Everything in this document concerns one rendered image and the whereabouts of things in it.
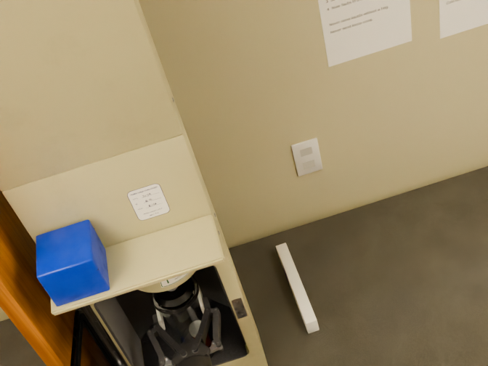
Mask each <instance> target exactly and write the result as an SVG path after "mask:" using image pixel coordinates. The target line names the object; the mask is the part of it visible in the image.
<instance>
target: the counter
mask: <svg viewBox="0 0 488 366"><path fill-rule="evenodd" d="M283 243H286V244H287V247H288V250H289V251H290V254H291V257H292V259H293V262H294V264H295V266H296V269H297V272H298V275H299V277H300V279H301V282H302V284H303V287H304V290H305V291H306V294H307V296H308V299H309V302H310V304H311V306H312V309H313V311H314V314H315V317H316V318H317V323H318V326H319V330H317V331H315V332H313V333H308V332H307V329H306V326H305V324H304V321H303V319H302V316H301V313H300V311H299V309H298V306H297V303H296V300H295V298H294V296H293V292H292V290H291V288H290V285H289V282H288V279H287V277H286V275H285V272H284V269H283V267H282V264H281V262H280V259H279V256H278V254H277V249H276V246H277V245H280V244H283ZM228 249H229V252H230V255H231V257H232V260H233V263H234V265H235V268H236V271H237V275H238V277H239V279H240V283H241V285H242V287H243V291H244V293H245V297H246V299H247V302H248V305H249V307H250V310H251V313H252V315H253V318H254V321H255V323H256V327H257V329H258V332H259V336H260V339H261V344H262V346H263V350H264V354H265V357H266V360H267V364H268V366H488V166H486V167H483V168H480V169H476V170H474V171H470V172H468V173H465V174H461V175H458V176H454V177H452V178H449V179H445V180H442V181H440V182H436V183H433V184H430V185H426V186H424V187H420V188H417V189H415V190H410V191H408V192H404V193H402V194H399V195H395V196H392V197H390V198H386V199H383V200H379V201H376V202H374V203H370V204H367V205H365V206H360V207H358V208H354V209H351V210H349V211H344V212H342V213H338V214H336V215H333V216H329V217H326V218H324V219H320V220H317V221H313V222H310V223H308V224H304V225H301V226H299V227H294V228H292V229H288V230H285V231H283V232H278V233H276V234H273V235H270V236H267V237H263V238H260V239H258V240H254V241H251V242H249V243H244V244H242V245H238V246H235V247H233V248H228ZM0 366H46V364H45V363H44V361H43V360H42V359H41V358H40V356H39V355H38V354H37V353H36V351H35V350H34V349H33V347H32V346H31V345H30V344H29V343H28V341H27V340H26V339H25V337H24V336H23V335H22V333H21V332H20V331H19V330H18V329H17V327H16V326H15V325H14V323H13V322H12V321H11V319H7V320H3V321H1V322H0Z"/></svg>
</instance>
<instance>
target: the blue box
mask: <svg viewBox="0 0 488 366"><path fill-rule="evenodd" d="M36 277H37V279H38V281H39V282H40V283H41V284H42V287H43V288H44V289H45V291H46V292H47V293H48V294H49V296H50V298H51V299H52V300H53V302H54V303H55V305H56V306H62V305H64V304H68V303H70V302H74V301H77V300H80V299H82V298H86V297H90V296H93V295H96V294H98V293H102V292H105V291H108V290H109V289H110V283H109V276H108V269H107V257H106V250H105V247H104V245H103V244H102V242H101V240H100V239H99V237H98V235H97V233H96V232H95V230H94V228H93V226H92V224H91V222H90V221H89V220H88V219H87V220H85V221H80V222H78V223H75V224H71V225H68V226H66V227H62V228H59V229H56V230H52V231H50V232H46V233H44V234H41V235H37V236H36Z"/></svg>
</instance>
